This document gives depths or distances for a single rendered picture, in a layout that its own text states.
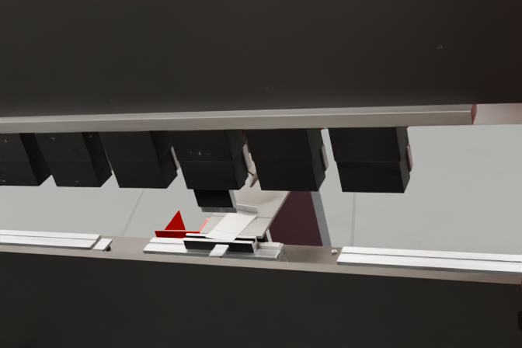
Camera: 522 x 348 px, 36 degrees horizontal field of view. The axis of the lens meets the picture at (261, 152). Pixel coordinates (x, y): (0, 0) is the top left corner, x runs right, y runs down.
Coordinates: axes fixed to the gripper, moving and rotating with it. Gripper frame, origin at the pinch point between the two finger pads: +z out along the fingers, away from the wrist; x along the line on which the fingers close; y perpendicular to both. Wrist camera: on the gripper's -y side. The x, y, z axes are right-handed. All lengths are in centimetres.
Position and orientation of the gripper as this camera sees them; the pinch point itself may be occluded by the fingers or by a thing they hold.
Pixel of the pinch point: (248, 184)
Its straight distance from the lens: 210.1
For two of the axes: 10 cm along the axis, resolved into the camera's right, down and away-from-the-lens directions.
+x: 5.0, -1.3, -8.6
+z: -2.2, 9.4, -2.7
